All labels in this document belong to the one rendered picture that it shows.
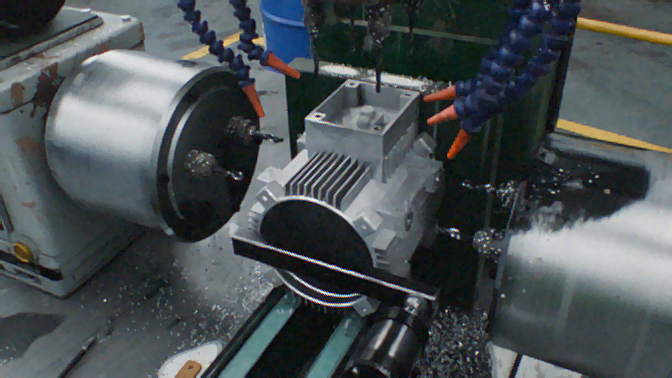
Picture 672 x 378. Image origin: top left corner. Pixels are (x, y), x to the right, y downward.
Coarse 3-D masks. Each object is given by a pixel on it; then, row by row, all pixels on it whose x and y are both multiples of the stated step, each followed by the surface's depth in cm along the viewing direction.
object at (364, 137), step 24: (336, 96) 81; (360, 96) 84; (384, 96) 82; (408, 96) 79; (312, 120) 75; (336, 120) 81; (360, 120) 77; (384, 120) 81; (408, 120) 79; (312, 144) 77; (336, 144) 75; (360, 144) 73; (384, 144) 73; (408, 144) 80; (384, 168) 75
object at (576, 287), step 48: (576, 144) 65; (624, 144) 66; (528, 192) 61; (576, 192) 60; (624, 192) 59; (480, 240) 68; (528, 240) 60; (576, 240) 59; (624, 240) 57; (528, 288) 61; (576, 288) 59; (624, 288) 57; (528, 336) 63; (576, 336) 60; (624, 336) 58
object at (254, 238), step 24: (240, 240) 75; (264, 240) 75; (288, 264) 74; (312, 264) 72; (336, 264) 71; (360, 264) 71; (360, 288) 70; (384, 288) 69; (408, 288) 68; (432, 288) 68; (432, 312) 67
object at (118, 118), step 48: (96, 96) 82; (144, 96) 80; (192, 96) 80; (240, 96) 90; (48, 144) 86; (96, 144) 81; (144, 144) 78; (192, 144) 83; (240, 144) 93; (96, 192) 84; (144, 192) 79; (192, 192) 85; (240, 192) 96; (192, 240) 89
